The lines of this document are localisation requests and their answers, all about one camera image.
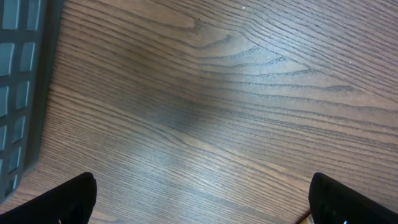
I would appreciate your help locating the grey plastic basket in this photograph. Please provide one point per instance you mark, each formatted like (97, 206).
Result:
(29, 34)

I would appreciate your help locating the small orange box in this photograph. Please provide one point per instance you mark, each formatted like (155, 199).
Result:
(308, 220)

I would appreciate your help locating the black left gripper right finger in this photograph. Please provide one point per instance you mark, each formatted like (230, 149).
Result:
(331, 202)

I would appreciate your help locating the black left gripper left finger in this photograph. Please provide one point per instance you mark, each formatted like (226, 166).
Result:
(71, 202)

